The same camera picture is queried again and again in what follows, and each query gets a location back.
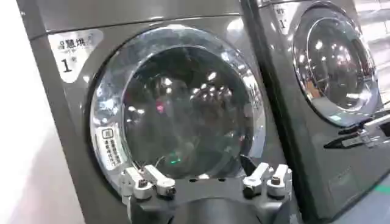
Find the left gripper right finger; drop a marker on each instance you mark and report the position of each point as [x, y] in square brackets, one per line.
[268, 180]

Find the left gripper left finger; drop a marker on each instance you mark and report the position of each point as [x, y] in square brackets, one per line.
[152, 180]

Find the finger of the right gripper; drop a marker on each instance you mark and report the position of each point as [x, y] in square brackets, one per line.
[358, 128]
[353, 142]

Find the grey dryer with small label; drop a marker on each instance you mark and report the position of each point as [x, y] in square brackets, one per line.
[329, 170]

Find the white door instruction sticker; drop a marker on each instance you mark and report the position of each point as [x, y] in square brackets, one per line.
[109, 149]

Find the round glass dryer door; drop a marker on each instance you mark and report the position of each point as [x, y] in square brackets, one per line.
[335, 61]
[182, 115]

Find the grey dryer with large label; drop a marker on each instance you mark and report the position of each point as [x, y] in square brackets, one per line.
[76, 128]

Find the white number label sticker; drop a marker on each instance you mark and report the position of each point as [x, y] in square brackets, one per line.
[283, 18]
[73, 51]

